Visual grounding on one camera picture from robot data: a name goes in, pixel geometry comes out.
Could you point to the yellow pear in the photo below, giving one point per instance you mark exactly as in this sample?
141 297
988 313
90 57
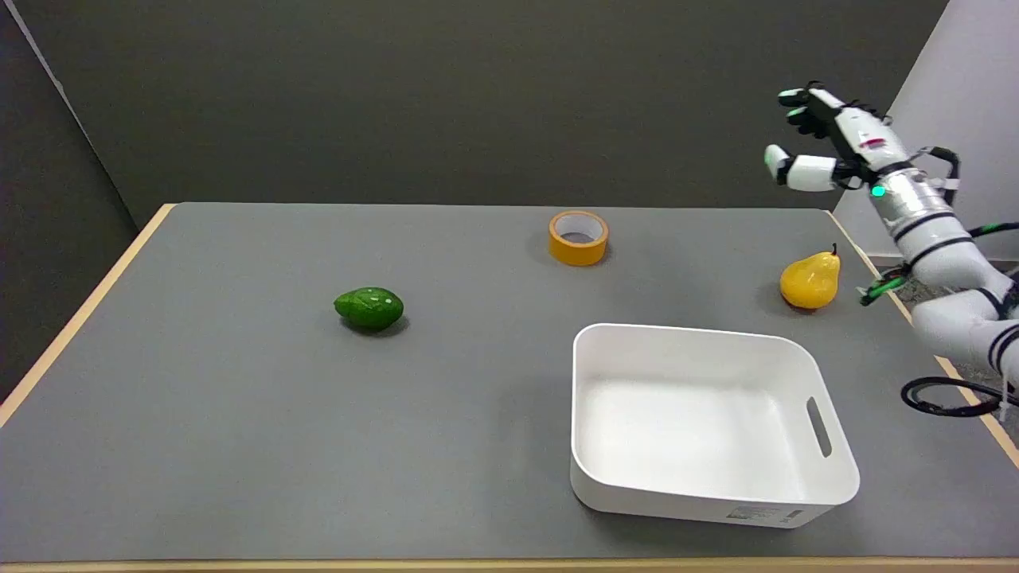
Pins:
810 280

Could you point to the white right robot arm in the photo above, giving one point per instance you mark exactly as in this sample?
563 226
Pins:
939 255

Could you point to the white plastic bin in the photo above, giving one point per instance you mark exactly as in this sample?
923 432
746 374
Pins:
700 422

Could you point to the green avocado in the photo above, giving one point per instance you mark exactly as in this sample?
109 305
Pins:
368 308

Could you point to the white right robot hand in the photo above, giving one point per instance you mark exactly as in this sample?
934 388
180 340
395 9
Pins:
848 135

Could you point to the yellow tape roll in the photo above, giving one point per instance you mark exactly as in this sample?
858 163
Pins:
578 238

